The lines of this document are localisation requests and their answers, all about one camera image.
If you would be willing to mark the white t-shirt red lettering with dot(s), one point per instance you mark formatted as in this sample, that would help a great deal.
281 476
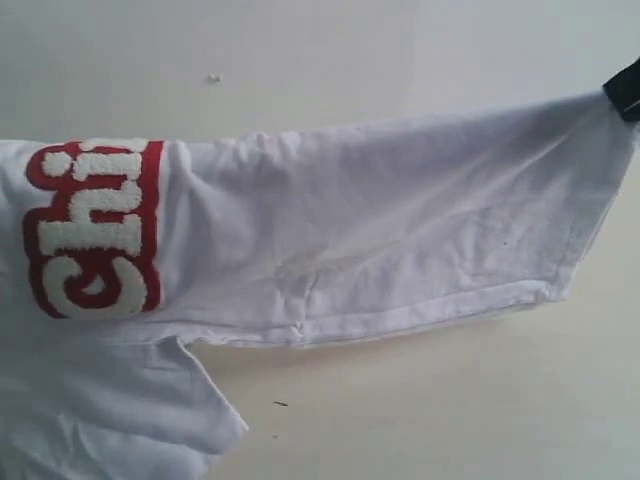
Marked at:
117 254

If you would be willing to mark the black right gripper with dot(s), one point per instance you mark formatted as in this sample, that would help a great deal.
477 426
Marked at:
623 92

